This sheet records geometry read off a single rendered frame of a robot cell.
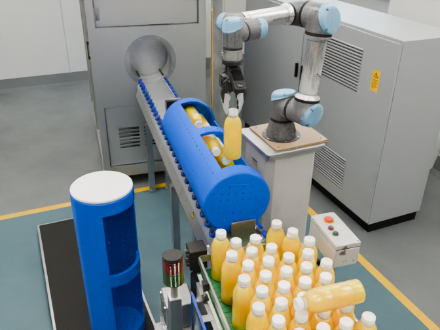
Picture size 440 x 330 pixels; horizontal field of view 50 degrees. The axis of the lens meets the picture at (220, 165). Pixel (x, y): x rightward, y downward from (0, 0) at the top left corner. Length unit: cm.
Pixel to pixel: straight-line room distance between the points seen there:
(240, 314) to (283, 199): 91
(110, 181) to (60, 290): 101
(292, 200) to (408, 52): 131
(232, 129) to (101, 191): 67
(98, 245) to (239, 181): 73
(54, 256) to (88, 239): 109
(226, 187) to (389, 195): 203
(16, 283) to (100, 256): 124
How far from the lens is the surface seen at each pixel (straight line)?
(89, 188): 220
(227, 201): 191
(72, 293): 300
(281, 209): 242
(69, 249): 334
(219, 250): 175
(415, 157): 369
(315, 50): 212
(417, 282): 346
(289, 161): 229
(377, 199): 365
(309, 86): 215
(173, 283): 144
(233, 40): 177
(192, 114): 250
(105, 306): 247
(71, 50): 684
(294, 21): 215
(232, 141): 189
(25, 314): 318
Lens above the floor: 214
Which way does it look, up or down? 28 degrees down
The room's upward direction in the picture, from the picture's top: 1 degrees clockwise
